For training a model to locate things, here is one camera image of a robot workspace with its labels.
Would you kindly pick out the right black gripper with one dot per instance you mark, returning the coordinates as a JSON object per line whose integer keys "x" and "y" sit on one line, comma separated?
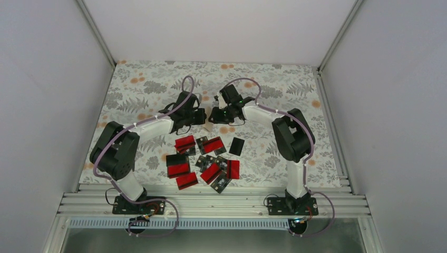
{"x": 217, "y": 118}

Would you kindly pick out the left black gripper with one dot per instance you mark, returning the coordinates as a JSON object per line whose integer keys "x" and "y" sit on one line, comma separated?
{"x": 201, "y": 118}

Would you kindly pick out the beige leather card holder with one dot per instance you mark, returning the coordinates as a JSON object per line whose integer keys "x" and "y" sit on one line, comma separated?
{"x": 208, "y": 126}

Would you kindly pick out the black logo card bottom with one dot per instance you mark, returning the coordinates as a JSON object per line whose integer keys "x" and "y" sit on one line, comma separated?
{"x": 220, "y": 183}

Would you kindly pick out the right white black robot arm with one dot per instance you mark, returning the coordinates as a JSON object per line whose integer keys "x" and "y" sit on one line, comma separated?
{"x": 294, "y": 139}

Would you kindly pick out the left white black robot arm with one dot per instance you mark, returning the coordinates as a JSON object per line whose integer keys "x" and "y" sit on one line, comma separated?
{"x": 113, "y": 155}

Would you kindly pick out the red card upper left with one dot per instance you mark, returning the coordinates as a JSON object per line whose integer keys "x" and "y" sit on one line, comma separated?
{"x": 185, "y": 143}

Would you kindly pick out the plain black card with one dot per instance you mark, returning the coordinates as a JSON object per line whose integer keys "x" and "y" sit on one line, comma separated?
{"x": 236, "y": 147}

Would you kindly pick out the red black card centre top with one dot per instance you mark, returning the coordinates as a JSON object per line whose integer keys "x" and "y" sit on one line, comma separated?
{"x": 214, "y": 145}

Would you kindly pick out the black chip cards cluster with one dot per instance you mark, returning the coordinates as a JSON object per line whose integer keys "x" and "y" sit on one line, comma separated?
{"x": 204, "y": 162}

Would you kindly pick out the black red card left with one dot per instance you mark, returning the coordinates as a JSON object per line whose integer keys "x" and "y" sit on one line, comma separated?
{"x": 177, "y": 165}

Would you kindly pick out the red card right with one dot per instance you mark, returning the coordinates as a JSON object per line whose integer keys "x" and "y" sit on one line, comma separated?
{"x": 233, "y": 169}

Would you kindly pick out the red card bottom centre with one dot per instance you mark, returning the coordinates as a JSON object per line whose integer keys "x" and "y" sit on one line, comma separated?
{"x": 211, "y": 173}

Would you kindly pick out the red card bottom left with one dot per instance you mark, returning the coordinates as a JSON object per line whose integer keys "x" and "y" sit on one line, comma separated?
{"x": 187, "y": 180}

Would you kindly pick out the floral patterned table mat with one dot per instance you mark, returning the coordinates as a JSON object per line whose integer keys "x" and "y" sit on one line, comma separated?
{"x": 139, "y": 89}

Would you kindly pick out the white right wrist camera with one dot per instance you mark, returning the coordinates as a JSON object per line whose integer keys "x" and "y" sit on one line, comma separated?
{"x": 221, "y": 101}

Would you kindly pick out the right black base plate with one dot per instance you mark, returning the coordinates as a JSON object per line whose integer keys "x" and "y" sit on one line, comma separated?
{"x": 277, "y": 206}

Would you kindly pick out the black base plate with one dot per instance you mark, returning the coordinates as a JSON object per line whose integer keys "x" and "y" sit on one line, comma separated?
{"x": 123, "y": 207}
{"x": 277, "y": 206}

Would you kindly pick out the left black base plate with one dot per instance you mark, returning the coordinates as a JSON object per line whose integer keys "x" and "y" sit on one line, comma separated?
{"x": 123, "y": 207}

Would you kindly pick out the aluminium rail frame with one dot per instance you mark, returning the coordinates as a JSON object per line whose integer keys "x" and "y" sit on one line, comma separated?
{"x": 200, "y": 207}

